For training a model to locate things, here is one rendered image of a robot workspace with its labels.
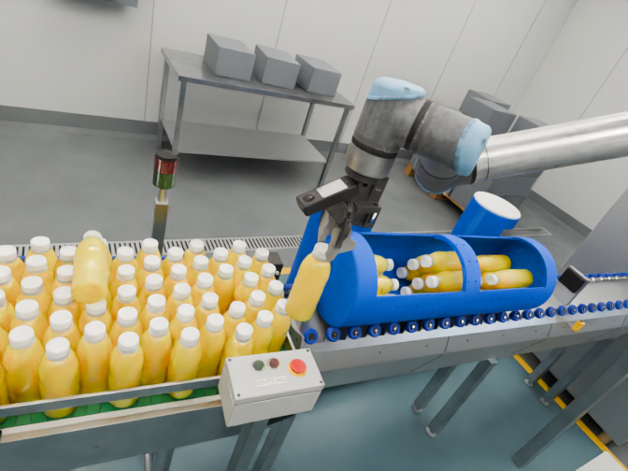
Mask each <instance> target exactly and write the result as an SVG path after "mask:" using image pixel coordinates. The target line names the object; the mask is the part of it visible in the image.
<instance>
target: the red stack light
mask: <svg viewBox="0 0 628 471"><path fill-rule="evenodd" d="M154 169H155V170H156V171H157V172H159V173H161V174H165V175H172V174H175V173H176V172H177V169H178V159H177V160H176V161H175V162H164V161H161V160H159V159H158V158H157V157H156V156H155V159H154Z"/></svg>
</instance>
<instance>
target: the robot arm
mask: <svg viewBox="0 0 628 471"><path fill-rule="evenodd" d="M425 95H426V93H425V90H424V89H423V88H422V87H421V86H419V85H415V84H413V83H411V82H408V81H404V80H401V79H398V78H388V77H381V78H376V79H375V80H374V82H373V84H372V86H371V89H370V91H369V93H368V95H367V96H366V100H365V103H364V107H363V110H362V112H361V115H360V118H359V120H358V122H357V125H356V127H355V130H354V133H353V136H352V138H351V140H350V144H349V146H348V149H347V152H346V154H345V157H344V162H345V163H346V168H345V171H346V173H347V174H348V175H349V176H350V177H351V178H350V177H349V176H348V175H346V176H344V177H342V178H338V179H335V180H333V181H331V182H328V183H326V184H323V185H321V186H320V187H317V188H315V189H312V190H310V191H308V192H305V193H301V194H299V195H297V196H296V201H297V205H298V206H299V207H300V208H301V210H302V211H303V213H304V214H305V215H306V216H310V215H312V214H315V213H317V212H319V211H321V219H320V226H319V232H318V243H319V242H322V243H325V238H326V237H327V236H328V235H332V236H331V241H330V243H329V244H328V249H327V251H326V252H325V257H326V260H327V262H328V263H330V262H331V261H333V259H334V258H335V257H336V256H337V254H338V253H342V252H346V251H350V250H354V249H355V248H356V245H357V243H356V241H354V240H353V239H351V238H350V236H351V232H352V230H351V226H352V225H353V226H363V228H373V226H374V224H375V222H376V220H377V218H378V214H379V212H380V211H381V209H382V207H381V206H380V204H379V203H378V201H379V199H380V197H381V196H382V193H383V191H384V189H385V187H386V185H387V182H388V180H389V177H388V175H389V172H390V170H391V168H392V166H393V162H394V160H395V158H396V156H397V153H398V151H399V150H400V148H403V149H405V150H409V151H411V152H413V153H415V154H417V155H419V157H418V159H417V161H416V163H415V166H414V175H415V180H416V181H417V183H418V185H419V186H420V187H421V188H422V189H423V190H424V191H426V192H428V193H432V194H441V193H446V192H448V191H449V190H451V189H452V188H453V187H457V186H463V185H468V184H473V183H476V182H478V181H483V180H489V179H495V178H504V177H510V176H516V175H521V174H527V173H533V172H538V171H544V170H550V169H555V168H560V167H566V166H571V165H577V164H587V163H593V162H599V161H604V160H610V159H616V158H620V157H626V156H628V111H627V112H622V113H617V114H611V115H606V116H601V117H595V118H590V119H585V120H580V121H571V122H565V123H560V124H554V125H549V126H544V127H538V128H534V129H528V130H523V131H518V132H513V133H507V134H502V135H497V136H490V135H491V133H492V129H491V127H490V126H489V125H487V124H485V123H483V122H481V121H480V120H479V119H473V118H470V117H468V116H465V115H464V114H462V113H459V112H457V111H455V110H452V109H450V108H447V107H444V106H441V105H439V104H438V103H435V102H433V101H431V100H428V99H426V98H423V97H424V96H425ZM375 213H377V215H376V217H375V219H374V221H373V223H370V222H371V221H372V218H373V216H374V214H375Z"/></svg>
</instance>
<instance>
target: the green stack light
mask: <svg viewBox="0 0 628 471"><path fill-rule="evenodd" d="M176 176H177V172H176V173H175V174H172V175H165V174H161V173H159V172H157V171H156V170H155V169H154V168H153V178H152V184H153V185H154V186H155V187H157V188H160V189H164V190H168V189H172V188H174V187H175V183H176Z"/></svg>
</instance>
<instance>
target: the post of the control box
mask: <svg viewBox="0 0 628 471"><path fill-rule="evenodd" d="M268 421H269V419H266V420H261V421H253V422H248V423H243V426H242V429H241V431H240V434H239V437H238V439H237V441H236V444H235V448H234V451H233V453H232V456H231V459H230V462H229V464H228V466H227V469H226V471H248V468H249V466H250V462H251V460H252V458H253V455H254V453H255V451H256V449H257V447H258V445H259V442H260V440H261V438H262V435H263V433H264V429H265V427H266V425H267V423H268Z"/></svg>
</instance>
